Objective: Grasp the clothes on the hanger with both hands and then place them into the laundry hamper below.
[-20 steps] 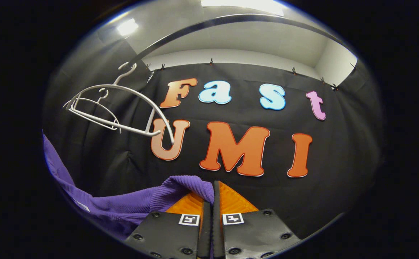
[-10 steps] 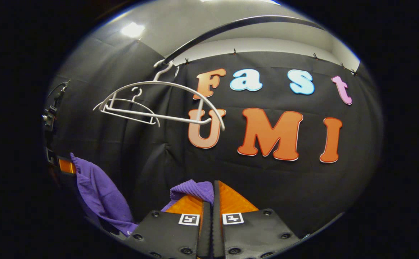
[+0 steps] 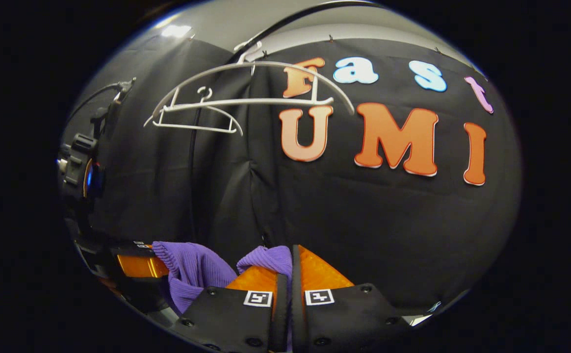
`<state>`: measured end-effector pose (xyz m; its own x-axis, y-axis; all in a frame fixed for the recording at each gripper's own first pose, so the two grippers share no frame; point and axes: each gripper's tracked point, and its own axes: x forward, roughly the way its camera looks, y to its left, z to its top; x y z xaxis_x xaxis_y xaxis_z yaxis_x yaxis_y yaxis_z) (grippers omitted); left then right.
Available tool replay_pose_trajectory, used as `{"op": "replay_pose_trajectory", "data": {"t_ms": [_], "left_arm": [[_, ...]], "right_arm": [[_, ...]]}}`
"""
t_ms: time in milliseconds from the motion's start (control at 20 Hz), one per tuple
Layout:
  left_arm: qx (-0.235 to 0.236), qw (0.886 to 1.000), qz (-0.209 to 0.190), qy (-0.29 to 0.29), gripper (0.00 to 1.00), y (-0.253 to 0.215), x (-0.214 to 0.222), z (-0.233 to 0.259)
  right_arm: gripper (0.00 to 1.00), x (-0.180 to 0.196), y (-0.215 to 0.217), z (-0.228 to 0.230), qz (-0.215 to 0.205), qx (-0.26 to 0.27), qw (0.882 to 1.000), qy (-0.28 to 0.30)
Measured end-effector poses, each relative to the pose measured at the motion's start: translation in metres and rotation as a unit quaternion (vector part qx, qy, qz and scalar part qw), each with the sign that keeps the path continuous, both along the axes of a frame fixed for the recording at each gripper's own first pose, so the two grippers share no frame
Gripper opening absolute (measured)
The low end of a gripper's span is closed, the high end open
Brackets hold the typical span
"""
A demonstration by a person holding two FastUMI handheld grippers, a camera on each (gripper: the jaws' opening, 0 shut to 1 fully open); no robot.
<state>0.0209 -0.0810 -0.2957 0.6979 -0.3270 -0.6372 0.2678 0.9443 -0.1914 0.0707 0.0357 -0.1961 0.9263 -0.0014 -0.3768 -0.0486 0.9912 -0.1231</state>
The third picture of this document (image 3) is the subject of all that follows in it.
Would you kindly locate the white plastic clothes hanger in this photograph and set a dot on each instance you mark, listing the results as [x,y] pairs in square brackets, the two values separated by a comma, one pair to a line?
[246,102]
[192,127]

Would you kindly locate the small ceiling light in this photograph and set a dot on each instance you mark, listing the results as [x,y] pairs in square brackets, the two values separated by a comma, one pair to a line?
[176,31]

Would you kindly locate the row of small cloth clips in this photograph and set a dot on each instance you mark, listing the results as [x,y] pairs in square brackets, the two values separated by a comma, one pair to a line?
[331,37]

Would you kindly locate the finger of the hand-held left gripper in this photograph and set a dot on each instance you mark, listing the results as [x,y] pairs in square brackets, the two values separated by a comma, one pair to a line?
[138,267]

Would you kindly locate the purple ribbed jacket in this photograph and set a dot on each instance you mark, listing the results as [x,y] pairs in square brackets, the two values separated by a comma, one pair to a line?
[192,269]

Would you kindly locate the plain black backdrop cloth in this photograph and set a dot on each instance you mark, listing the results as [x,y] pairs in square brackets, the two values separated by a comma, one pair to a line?
[158,186]

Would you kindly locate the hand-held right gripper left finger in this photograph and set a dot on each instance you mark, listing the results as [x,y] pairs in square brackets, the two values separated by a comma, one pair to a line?
[280,323]

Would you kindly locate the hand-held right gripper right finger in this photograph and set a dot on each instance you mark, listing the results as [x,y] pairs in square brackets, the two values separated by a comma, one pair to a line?
[297,318]

